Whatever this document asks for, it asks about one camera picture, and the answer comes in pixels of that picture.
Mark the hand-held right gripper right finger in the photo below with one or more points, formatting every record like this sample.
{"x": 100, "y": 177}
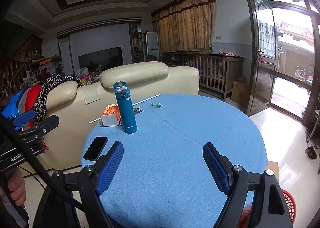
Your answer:
{"x": 216, "y": 168}

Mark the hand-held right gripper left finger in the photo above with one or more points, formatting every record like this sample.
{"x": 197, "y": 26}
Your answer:
{"x": 110, "y": 168}

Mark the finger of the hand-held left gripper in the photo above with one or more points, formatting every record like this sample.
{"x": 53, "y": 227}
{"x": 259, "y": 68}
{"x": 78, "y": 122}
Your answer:
{"x": 42, "y": 127}
{"x": 23, "y": 118}

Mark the red plastic basket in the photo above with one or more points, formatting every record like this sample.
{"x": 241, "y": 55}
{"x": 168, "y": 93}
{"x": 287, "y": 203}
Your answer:
{"x": 288, "y": 203}

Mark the person's left hand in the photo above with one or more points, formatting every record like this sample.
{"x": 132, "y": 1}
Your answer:
{"x": 17, "y": 185}

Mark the grey garment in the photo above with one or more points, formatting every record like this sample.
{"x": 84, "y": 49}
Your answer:
{"x": 23, "y": 100}

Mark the blue garment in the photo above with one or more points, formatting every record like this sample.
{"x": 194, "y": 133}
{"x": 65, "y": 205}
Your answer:
{"x": 11, "y": 104}

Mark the black smartphone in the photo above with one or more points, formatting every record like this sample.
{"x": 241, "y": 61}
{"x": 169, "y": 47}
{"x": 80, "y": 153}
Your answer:
{"x": 96, "y": 148}

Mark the cream leather sofa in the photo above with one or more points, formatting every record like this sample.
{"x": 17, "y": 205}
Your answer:
{"x": 75, "y": 123}

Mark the orange white tissue box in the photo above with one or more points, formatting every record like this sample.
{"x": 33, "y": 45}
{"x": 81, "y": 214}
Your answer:
{"x": 110, "y": 118}

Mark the wooden stair railing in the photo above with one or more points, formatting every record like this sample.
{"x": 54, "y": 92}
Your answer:
{"x": 17, "y": 68}

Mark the cluttered storage shelf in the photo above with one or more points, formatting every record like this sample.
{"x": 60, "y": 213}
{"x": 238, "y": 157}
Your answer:
{"x": 45, "y": 68}

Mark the flattened cardboard sheet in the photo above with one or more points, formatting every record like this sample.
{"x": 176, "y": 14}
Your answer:
{"x": 272, "y": 169}

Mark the teal thermos bottle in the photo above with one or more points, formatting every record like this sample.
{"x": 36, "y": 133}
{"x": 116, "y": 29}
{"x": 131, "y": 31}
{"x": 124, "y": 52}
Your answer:
{"x": 127, "y": 113}

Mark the pale paper sheet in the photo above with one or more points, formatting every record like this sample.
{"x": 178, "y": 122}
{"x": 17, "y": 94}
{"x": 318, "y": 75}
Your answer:
{"x": 91, "y": 94}

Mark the small dark packet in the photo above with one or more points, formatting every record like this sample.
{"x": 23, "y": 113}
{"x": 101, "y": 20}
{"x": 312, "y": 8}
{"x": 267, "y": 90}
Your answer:
{"x": 137, "y": 111}

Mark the pile of colourful packages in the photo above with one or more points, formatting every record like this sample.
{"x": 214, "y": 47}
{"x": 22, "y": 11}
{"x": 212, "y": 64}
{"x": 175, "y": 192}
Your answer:
{"x": 86, "y": 74}

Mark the long white stick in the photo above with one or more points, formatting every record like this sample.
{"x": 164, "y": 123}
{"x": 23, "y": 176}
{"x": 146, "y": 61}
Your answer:
{"x": 147, "y": 99}

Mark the cardboard box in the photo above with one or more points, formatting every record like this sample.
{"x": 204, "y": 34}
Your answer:
{"x": 240, "y": 93}

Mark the flat screen television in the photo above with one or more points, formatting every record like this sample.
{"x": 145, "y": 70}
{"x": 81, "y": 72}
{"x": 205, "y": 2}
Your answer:
{"x": 100, "y": 58}

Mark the wooden baby crib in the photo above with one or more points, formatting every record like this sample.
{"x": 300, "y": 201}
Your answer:
{"x": 217, "y": 73}

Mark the brown slipper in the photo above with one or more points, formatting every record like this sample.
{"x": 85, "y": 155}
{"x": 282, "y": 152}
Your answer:
{"x": 317, "y": 144}
{"x": 311, "y": 153}

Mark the brown glass door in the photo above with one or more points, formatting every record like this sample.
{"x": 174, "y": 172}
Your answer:
{"x": 262, "y": 73}

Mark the black leather sofa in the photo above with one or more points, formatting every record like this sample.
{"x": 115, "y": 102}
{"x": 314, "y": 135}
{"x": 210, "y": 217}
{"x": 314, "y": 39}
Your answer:
{"x": 171, "y": 58}

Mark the woven tray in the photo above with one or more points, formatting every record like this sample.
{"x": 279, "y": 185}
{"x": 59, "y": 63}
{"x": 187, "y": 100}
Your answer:
{"x": 193, "y": 51}

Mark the glass display cabinet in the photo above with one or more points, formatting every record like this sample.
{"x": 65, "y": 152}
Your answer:
{"x": 135, "y": 43}

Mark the white standing air conditioner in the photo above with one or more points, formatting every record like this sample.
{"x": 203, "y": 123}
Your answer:
{"x": 151, "y": 44}

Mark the beige curtains red trim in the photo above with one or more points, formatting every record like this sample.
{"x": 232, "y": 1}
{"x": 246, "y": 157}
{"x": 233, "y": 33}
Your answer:
{"x": 190, "y": 23}

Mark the metal frame chair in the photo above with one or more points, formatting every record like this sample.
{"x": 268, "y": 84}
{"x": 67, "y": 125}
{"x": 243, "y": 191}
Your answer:
{"x": 315, "y": 123}

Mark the wall switch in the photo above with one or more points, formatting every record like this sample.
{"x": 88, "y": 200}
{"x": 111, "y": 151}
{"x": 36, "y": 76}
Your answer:
{"x": 219, "y": 38}

